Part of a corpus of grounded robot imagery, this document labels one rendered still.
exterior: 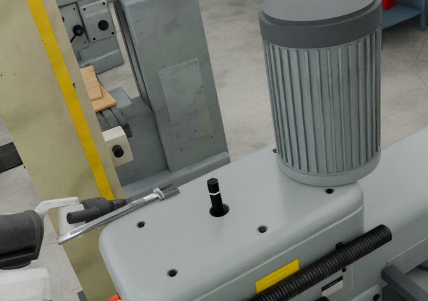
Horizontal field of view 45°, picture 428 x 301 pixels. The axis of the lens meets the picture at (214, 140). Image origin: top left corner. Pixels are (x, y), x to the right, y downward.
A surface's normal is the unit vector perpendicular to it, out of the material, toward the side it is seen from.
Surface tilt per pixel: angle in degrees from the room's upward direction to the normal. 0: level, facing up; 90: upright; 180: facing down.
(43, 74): 90
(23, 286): 58
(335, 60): 90
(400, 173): 0
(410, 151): 0
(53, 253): 0
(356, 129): 90
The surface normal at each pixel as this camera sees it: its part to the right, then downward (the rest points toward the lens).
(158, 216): -0.18, -0.83
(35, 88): 0.47, 0.41
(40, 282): 0.51, -0.21
